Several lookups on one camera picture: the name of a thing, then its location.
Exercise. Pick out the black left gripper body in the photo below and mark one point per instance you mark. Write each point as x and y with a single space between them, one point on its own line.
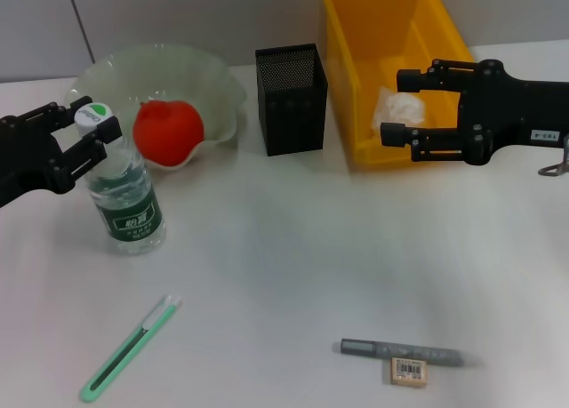
24 159

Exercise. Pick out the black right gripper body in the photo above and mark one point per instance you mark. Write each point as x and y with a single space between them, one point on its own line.
511 110

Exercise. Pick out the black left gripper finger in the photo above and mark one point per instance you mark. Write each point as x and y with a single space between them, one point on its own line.
109 130
80 105

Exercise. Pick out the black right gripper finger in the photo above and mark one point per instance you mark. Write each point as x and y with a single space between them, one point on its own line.
409 80
393 134

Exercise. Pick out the white paper ball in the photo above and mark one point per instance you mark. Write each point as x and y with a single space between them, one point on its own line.
400 108

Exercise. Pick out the red tomato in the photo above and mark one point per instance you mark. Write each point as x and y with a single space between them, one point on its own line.
171 130

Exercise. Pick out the clear green-label water bottle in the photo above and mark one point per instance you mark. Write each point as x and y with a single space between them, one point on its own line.
129 212

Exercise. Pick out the mint green utility knife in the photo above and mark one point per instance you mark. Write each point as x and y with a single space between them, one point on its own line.
129 348

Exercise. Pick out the pale green wavy fruit plate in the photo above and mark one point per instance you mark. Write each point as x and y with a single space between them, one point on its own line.
155 70

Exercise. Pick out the black mesh pen holder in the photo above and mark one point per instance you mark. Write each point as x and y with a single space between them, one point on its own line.
293 123

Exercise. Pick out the grey marker pen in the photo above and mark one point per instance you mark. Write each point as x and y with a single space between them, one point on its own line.
400 351

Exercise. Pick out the beige barcode eraser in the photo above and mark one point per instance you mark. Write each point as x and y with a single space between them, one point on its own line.
409 371

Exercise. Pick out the yellow plastic bin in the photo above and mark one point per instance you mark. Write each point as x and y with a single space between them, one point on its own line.
355 48

